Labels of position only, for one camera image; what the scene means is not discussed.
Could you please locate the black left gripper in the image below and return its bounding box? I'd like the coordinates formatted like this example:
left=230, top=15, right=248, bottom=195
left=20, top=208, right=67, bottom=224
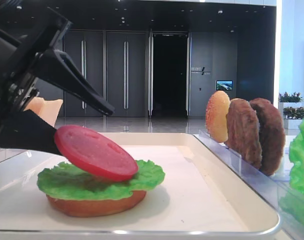
left=0, top=8, right=115, bottom=133

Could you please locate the clear rack rail for patties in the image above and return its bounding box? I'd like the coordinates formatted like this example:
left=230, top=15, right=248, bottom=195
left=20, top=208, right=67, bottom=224
left=196, top=130, right=293, bottom=193

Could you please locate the wall display screen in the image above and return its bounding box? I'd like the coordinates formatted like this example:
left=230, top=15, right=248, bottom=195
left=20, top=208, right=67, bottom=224
left=215, top=80, right=233, bottom=91

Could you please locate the green lettuce on bun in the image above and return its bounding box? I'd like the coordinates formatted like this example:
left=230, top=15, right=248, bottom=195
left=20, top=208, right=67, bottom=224
left=36, top=159, right=166, bottom=201

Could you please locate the red tomato slice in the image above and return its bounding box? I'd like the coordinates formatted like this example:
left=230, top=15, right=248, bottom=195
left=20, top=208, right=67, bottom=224
left=54, top=125, right=139, bottom=182

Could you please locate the brown meat patty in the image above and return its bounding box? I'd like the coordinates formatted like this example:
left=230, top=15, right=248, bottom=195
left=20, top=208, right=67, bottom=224
left=249, top=98, right=286, bottom=176
left=225, top=98, right=262, bottom=169

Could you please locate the bun bottom half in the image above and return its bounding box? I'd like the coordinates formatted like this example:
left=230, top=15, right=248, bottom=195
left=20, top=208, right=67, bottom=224
left=46, top=190, right=147, bottom=218

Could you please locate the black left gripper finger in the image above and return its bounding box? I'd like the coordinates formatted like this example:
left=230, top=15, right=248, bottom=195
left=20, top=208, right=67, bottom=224
left=0, top=110, right=61, bottom=155

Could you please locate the white planter with flowers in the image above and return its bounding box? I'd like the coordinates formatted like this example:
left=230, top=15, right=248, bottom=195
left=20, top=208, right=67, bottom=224
left=278, top=92, right=304, bottom=130

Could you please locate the clear rack rail for lettuce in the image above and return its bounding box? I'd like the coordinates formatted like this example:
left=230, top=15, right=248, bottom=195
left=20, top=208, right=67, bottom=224
left=274, top=181, right=304, bottom=240

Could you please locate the white serving tray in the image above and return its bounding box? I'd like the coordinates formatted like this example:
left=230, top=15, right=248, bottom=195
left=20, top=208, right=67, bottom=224
left=0, top=133, right=281, bottom=240

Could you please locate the sesame bun top half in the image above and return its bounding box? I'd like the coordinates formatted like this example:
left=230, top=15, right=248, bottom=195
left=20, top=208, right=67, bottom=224
left=205, top=90, right=230, bottom=143

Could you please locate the green lettuce leaf in rack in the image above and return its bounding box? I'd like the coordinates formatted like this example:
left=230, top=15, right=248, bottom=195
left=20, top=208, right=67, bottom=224
left=278, top=117, right=304, bottom=228

